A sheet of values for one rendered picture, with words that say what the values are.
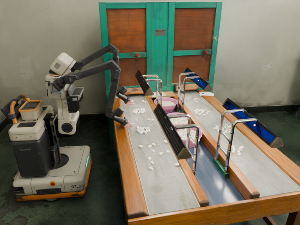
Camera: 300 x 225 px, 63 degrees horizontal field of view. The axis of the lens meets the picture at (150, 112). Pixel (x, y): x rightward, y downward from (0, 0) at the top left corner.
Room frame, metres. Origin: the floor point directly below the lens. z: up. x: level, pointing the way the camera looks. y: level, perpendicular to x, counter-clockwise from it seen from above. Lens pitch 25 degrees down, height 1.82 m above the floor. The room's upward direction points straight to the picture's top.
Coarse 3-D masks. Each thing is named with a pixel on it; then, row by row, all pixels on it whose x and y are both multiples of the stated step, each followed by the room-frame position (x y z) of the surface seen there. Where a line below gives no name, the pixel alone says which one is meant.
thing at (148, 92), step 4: (140, 72) 2.54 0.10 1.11; (136, 76) 2.57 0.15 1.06; (140, 76) 2.44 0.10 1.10; (140, 80) 2.37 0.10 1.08; (144, 80) 2.26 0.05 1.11; (140, 84) 2.30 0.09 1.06; (144, 84) 2.19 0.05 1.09; (144, 88) 2.13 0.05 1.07; (148, 88) 2.04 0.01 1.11; (144, 92) 2.07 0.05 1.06; (148, 92) 2.04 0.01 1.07; (152, 92) 2.05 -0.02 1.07
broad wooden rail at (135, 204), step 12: (120, 132) 1.87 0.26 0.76; (120, 144) 1.68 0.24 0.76; (120, 156) 1.51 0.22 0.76; (132, 156) 1.52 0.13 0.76; (120, 168) 1.38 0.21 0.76; (132, 168) 1.37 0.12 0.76; (132, 180) 1.24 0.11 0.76; (132, 192) 1.14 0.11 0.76; (132, 204) 1.04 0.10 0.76; (144, 204) 1.05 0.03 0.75; (132, 216) 0.97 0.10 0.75; (144, 216) 0.98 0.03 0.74
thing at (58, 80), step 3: (60, 78) 1.91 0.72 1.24; (54, 81) 1.91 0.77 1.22; (57, 81) 1.90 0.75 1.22; (60, 81) 1.90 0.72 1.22; (63, 81) 1.90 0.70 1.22; (54, 84) 1.87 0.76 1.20; (57, 84) 1.89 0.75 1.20; (60, 84) 1.89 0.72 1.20; (63, 84) 1.91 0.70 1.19; (57, 87) 1.87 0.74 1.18; (60, 87) 1.90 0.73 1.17; (60, 90) 1.87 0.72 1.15
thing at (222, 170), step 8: (224, 112) 1.53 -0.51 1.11; (232, 112) 1.54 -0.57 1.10; (240, 120) 1.40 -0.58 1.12; (248, 120) 1.40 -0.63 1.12; (256, 120) 1.41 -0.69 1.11; (232, 128) 1.38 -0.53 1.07; (224, 136) 1.47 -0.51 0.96; (232, 136) 1.38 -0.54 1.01; (216, 152) 1.54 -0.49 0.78; (224, 152) 1.44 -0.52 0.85; (216, 160) 1.53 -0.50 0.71; (224, 168) 1.43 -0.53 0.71; (224, 176) 1.38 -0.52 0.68
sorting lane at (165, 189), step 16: (144, 96) 2.79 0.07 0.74; (128, 112) 2.33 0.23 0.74; (144, 112) 2.33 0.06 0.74; (128, 128) 1.99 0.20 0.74; (160, 128) 1.99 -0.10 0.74; (144, 144) 1.71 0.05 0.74; (160, 144) 1.71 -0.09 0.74; (144, 160) 1.49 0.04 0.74; (160, 160) 1.49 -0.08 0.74; (176, 160) 1.49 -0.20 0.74; (144, 176) 1.31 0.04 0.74; (160, 176) 1.31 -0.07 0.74; (176, 176) 1.31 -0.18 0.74; (144, 192) 1.16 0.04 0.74; (160, 192) 1.16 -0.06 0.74; (176, 192) 1.16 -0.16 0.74; (192, 192) 1.16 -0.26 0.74; (160, 208) 1.04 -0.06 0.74; (176, 208) 1.03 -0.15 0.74
